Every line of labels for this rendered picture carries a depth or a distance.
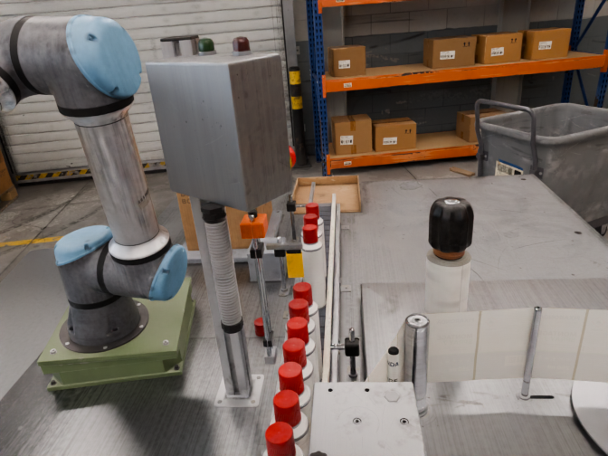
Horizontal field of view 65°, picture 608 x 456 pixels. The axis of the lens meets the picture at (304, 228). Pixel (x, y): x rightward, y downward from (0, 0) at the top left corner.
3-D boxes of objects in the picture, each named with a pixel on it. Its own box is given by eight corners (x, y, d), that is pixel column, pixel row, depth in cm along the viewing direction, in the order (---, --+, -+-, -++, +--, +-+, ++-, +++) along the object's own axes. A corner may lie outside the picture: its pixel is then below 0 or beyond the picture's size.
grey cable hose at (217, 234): (242, 335, 74) (222, 209, 65) (219, 335, 74) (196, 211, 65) (245, 321, 77) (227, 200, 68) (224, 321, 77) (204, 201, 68)
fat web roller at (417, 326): (430, 418, 81) (434, 327, 73) (403, 418, 81) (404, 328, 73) (425, 398, 85) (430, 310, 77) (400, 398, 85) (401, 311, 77)
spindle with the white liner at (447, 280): (470, 344, 97) (483, 209, 84) (425, 345, 98) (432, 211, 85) (460, 318, 105) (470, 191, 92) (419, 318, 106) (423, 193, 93)
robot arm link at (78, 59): (136, 270, 107) (51, 7, 76) (197, 277, 104) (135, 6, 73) (107, 307, 98) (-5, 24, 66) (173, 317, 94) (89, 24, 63)
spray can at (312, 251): (326, 310, 111) (320, 232, 103) (303, 310, 112) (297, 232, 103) (327, 298, 116) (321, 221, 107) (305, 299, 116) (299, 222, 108)
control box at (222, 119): (247, 213, 63) (227, 61, 55) (169, 192, 73) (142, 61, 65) (297, 189, 70) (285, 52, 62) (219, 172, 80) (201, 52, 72)
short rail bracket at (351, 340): (360, 381, 97) (359, 333, 92) (346, 381, 97) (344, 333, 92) (360, 369, 100) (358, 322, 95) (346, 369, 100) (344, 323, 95)
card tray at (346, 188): (361, 212, 174) (360, 202, 173) (290, 214, 177) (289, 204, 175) (358, 184, 201) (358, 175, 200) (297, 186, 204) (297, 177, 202)
